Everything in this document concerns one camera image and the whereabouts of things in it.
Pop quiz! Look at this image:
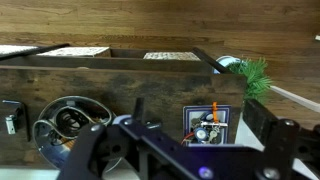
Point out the patterned fabric storage bin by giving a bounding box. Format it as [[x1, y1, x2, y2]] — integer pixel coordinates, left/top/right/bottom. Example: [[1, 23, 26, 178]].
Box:
[[36, 46, 111, 58], [143, 51, 202, 61], [0, 44, 39, 56]]

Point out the square blue white tray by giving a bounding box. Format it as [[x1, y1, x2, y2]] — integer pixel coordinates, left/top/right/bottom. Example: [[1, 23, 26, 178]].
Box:
[[182, 104, 233, 146]]

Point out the black bike headlight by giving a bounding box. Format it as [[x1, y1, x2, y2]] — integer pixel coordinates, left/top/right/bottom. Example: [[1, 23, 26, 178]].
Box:
[[132, 97, 145, 124]]

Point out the green fern plant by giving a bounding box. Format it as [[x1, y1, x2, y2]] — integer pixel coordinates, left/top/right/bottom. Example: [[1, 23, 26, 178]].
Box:
[[228, 57, 274, 105]]

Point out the orange strap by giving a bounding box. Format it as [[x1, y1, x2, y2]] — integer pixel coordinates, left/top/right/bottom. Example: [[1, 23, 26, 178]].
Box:
[[211, 101, 220, 125]]

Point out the bunch of silver keys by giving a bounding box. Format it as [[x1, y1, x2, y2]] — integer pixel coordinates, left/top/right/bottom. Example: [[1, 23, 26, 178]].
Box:
[[190, 111, 230, 145]]

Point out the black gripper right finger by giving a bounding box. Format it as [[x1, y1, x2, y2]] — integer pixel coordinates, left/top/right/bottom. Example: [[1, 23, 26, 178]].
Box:
[[243, 98, 320, 180]]

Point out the round blue plate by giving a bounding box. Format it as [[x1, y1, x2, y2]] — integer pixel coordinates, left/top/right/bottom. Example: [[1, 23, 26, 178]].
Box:
[[32, 95, 117, 170]]

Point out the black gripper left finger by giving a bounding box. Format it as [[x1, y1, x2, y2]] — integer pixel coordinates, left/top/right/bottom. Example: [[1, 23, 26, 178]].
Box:
[[57, 117, 158, 180]]

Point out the white wall trim strip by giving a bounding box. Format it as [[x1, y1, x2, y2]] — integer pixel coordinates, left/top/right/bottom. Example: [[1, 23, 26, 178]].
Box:
[[269, 85, 320, 114]]

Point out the small round metal dish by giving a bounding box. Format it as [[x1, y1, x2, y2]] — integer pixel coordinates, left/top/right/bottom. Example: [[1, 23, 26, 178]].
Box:
[[51, 99, 113, 139]]

